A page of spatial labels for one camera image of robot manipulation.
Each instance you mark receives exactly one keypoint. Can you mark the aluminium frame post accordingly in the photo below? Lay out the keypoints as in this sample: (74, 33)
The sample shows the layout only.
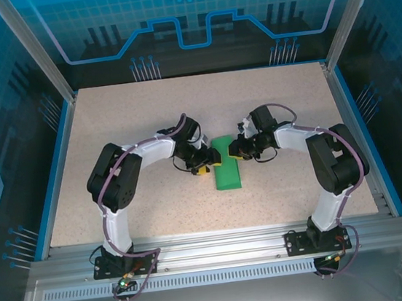
(40, 56)
(351, 18)

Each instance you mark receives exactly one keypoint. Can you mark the aluminium side rail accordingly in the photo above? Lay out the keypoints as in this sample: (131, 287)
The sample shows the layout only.
(339, 96)

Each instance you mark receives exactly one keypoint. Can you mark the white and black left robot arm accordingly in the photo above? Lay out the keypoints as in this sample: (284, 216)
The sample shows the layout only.
(122, 226)

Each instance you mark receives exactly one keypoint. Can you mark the aluminium mounting rail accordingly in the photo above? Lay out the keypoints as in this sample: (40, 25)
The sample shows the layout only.
(216, 247)

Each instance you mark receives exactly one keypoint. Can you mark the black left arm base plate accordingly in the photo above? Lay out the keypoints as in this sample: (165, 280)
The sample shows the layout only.
(104, 270)

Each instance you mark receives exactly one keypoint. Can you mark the blue table edge strip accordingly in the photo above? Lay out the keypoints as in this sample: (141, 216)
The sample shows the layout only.
(349, 95)
(57, 175)

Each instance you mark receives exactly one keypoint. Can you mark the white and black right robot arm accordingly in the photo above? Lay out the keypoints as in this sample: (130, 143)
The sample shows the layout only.
(327, 208)

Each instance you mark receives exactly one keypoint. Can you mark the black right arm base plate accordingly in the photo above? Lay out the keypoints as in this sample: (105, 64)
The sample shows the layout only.
(293, 243)

